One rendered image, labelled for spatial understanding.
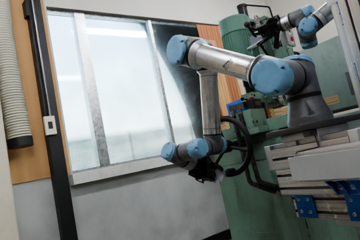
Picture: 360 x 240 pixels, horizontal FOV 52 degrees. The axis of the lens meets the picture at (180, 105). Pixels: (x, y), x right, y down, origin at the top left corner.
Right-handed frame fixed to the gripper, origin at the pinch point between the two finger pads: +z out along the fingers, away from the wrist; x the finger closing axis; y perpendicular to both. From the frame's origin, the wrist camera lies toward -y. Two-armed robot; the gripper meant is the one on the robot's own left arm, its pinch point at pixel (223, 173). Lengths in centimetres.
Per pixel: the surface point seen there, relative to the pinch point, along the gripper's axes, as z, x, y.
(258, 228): 35.1, -5.7, 15.9
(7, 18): -94, -119, -95
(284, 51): 23, 16, -78
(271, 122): 13.0, 16.1, -27.7
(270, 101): 28, 4, -51
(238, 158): 18.2, -7.3, -15.4
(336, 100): 26, 42, -39
